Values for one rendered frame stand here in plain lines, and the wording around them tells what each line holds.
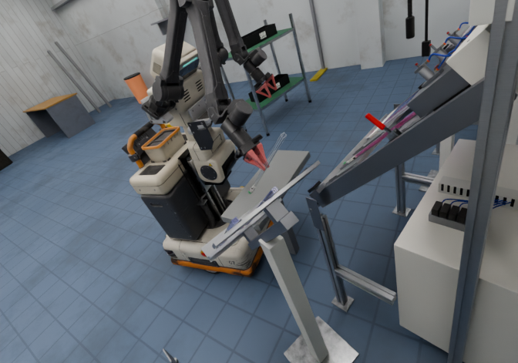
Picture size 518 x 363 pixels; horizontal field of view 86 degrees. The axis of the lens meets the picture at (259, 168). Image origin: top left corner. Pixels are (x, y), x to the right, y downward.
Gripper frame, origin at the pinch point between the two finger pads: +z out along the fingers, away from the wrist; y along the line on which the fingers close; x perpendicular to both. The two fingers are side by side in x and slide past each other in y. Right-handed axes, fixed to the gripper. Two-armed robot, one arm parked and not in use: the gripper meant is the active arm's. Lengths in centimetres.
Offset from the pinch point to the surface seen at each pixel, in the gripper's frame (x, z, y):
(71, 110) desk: 534, -465, -42
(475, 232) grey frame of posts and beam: -24, 48, 20
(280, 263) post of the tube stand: 9.4, 26.4, -14.1
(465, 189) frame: -2, 51, 52
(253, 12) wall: 253, -263, 280
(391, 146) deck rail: -23.3, 19.8, 21.0
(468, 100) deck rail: -44, 21, 23
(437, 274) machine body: 2, 62, 22
